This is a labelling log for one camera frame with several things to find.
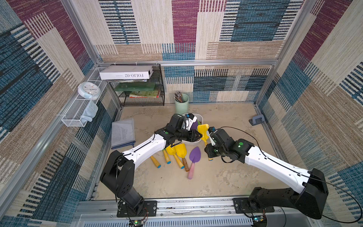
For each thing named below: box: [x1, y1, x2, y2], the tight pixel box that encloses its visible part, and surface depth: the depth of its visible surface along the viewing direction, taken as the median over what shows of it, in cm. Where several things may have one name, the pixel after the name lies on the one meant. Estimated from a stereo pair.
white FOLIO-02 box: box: [99, 65, 154, 80], surface depth 81 cm
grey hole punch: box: [248, 114, 266, 126], surface depth 109 cm
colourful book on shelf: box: [129, 90, 161, 98], surface depth 102 cm
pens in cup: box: [174, 90, 185, 103], surface depth 105 cm
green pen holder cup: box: [174, 93, 190, 115], surface depth 109 cm
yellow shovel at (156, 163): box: [149, 155, 162, 169], surface depth 89 cm
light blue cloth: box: [80, 100, 99, 124], surface depth 69 cm
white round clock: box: [77, 81, 102, 101], surface depth 76 cm
